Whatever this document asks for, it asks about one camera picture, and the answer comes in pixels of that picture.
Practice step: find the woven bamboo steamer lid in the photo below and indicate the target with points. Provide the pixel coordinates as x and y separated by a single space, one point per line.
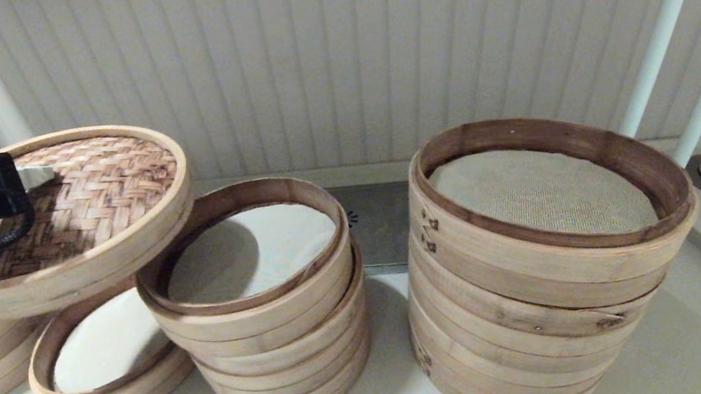
112 184

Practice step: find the white round steamer liner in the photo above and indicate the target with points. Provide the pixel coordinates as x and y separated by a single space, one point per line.
254 249
102 345

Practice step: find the tan mesh steamer liner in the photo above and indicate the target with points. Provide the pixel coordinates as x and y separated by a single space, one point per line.
544 192

